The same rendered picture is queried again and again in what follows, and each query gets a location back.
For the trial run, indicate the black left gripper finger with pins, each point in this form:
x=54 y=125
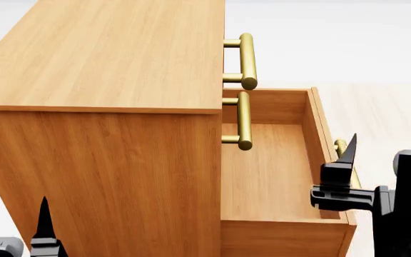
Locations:
x=45 y=243

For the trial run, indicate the wooden drawer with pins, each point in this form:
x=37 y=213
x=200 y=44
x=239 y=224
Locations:
x=266 y=171

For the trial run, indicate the light wooden cabinet body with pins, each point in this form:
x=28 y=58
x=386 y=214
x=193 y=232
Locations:
x=98 y=107

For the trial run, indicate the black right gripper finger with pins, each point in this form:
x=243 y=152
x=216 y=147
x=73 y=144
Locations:
x=337 y=174

